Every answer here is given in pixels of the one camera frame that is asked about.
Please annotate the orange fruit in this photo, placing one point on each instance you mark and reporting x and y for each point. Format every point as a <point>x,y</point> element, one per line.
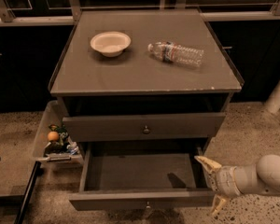
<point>53,136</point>

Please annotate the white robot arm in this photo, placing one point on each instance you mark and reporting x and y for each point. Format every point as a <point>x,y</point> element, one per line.
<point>261,178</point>

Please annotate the clear plastic storage bin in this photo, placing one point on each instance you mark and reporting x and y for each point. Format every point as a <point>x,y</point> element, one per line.
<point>49,152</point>

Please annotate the clear plastic water bottle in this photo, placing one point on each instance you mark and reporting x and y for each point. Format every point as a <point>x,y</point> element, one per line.
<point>170,52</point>

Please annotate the black metal bar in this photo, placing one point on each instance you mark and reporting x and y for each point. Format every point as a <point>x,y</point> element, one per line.
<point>28,193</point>

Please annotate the grey top drawer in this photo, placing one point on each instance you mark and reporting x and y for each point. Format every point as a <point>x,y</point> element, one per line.
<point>143,127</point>

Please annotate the white post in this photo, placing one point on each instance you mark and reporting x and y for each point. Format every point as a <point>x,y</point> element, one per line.
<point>273,102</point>

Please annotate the grey drawer cabinet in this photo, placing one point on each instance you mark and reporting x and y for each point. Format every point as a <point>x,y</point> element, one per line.
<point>135,82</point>

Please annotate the white paper bowl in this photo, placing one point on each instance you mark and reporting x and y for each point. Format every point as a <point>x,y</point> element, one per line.
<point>110,44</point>

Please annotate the small plastic bottle in bin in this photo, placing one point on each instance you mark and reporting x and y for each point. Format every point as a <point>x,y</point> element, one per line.
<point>73,149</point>

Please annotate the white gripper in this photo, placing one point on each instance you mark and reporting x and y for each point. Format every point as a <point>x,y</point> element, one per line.
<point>224,181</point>

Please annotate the grey drawer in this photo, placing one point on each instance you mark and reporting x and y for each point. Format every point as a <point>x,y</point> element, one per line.
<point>143,127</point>
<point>157,174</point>

